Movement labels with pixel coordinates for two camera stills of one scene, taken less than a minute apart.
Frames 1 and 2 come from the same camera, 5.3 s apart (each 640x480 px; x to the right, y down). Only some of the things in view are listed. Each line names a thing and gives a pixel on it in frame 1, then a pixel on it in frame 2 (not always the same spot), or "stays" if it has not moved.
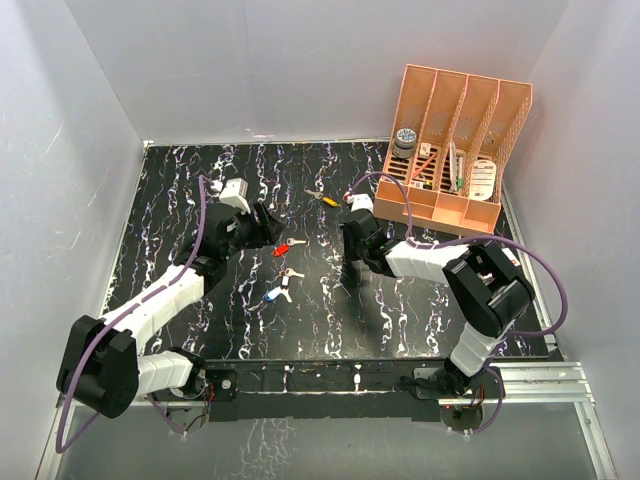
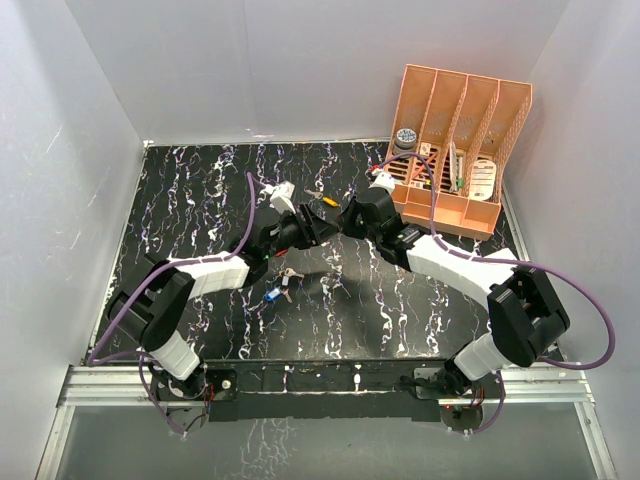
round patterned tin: x=404 y=143 stays
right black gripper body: x=352 y=251 -> x=353 y=224
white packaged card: x=482 y=180 stays
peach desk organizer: x=444 y=166 stays
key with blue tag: x=274 y=292 stays
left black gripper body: x=249 y=234 -> x=292 y=233
